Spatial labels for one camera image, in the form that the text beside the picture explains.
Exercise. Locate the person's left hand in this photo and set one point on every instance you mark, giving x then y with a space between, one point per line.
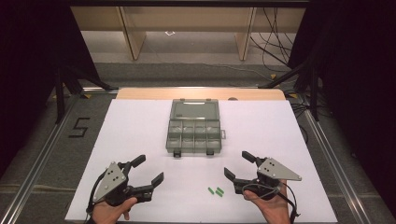
109 214

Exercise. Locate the clear grey compartment box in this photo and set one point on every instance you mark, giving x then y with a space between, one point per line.
194 137

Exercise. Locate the person's right hand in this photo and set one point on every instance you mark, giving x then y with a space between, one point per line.
274 208

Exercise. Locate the light wooden shelf unit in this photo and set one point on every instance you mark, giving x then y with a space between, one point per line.
134 43

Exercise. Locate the aluminium floor rail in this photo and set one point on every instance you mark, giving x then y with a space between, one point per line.
330 155
43 146

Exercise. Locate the small green plastic piece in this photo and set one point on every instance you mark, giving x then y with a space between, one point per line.
211 190
220 189
219 193

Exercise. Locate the black curtain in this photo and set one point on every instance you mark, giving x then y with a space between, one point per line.
358 77
31 62

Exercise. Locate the black metal stand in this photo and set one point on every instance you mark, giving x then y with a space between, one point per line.
313 93
59 96

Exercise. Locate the white table sheet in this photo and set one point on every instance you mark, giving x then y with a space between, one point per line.
140 130

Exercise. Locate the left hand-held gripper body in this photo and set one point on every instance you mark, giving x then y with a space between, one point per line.
120 189

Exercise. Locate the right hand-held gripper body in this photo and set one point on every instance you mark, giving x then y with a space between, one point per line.
274 171

